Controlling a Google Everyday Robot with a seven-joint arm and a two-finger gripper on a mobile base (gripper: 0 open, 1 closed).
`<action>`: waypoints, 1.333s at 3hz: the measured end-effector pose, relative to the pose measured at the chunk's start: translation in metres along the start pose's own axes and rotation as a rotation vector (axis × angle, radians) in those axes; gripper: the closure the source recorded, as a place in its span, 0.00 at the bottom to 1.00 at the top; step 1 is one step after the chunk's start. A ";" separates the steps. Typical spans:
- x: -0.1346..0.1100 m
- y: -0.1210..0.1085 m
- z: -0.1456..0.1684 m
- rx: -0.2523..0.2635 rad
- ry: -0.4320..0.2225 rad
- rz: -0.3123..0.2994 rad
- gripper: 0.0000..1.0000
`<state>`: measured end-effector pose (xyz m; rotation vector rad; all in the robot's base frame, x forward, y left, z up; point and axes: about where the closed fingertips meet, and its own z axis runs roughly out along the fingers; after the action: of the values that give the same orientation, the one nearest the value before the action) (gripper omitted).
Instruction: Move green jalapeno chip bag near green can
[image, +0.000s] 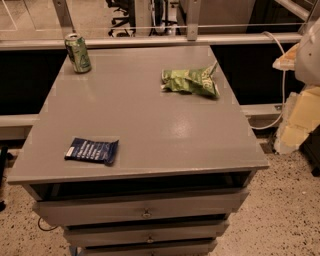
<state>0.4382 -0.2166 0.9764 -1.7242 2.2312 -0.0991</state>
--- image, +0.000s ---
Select drawer with knob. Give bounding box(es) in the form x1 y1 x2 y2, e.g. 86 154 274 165
64 219 229 247
33 188 249 226

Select white cable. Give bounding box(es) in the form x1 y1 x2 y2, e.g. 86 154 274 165
250 30 288 131

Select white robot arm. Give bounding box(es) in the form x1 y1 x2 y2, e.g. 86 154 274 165
273 18 320 154

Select middle drawer with knob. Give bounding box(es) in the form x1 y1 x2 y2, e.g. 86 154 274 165
64 219 229 247

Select green jalapeno chip bag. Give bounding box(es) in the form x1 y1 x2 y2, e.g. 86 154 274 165
161 62 219 98

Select bottom drawer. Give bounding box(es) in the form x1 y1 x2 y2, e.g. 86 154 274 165
84 239 217 256

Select black office chair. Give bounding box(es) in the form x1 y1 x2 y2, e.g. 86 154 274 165
105 0 136 37

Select top drawer with knob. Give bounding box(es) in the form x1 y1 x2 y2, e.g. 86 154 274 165
33 188 249 226

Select black floor cable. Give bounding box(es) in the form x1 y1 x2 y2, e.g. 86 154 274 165
36 217 59 232

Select green soda can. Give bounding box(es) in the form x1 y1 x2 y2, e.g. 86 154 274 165
64 33 91 73

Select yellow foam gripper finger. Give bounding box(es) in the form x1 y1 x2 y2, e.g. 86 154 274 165
272 43 320 154

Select blue snack packet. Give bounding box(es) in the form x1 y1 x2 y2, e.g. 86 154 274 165
64 138 119 166

